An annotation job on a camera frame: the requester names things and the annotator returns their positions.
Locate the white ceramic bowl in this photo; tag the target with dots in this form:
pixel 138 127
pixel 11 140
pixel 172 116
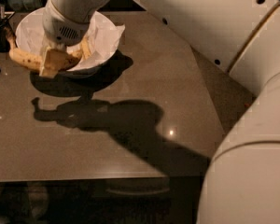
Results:
pixel 101 53

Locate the spotted yellow banana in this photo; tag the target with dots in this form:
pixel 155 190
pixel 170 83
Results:
pixel 32 61

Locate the white paper liner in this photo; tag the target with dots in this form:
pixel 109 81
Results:
pixel 107 34

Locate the lower yellow banana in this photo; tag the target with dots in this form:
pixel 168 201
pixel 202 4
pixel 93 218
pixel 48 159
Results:
pixel 85 48

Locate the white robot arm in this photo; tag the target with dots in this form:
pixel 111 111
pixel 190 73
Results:
pixel 242 184

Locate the black mesh utensil holder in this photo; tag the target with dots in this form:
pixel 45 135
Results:
pixel 5 16

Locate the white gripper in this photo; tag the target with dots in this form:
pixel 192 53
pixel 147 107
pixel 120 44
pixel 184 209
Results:
pixel 62 28

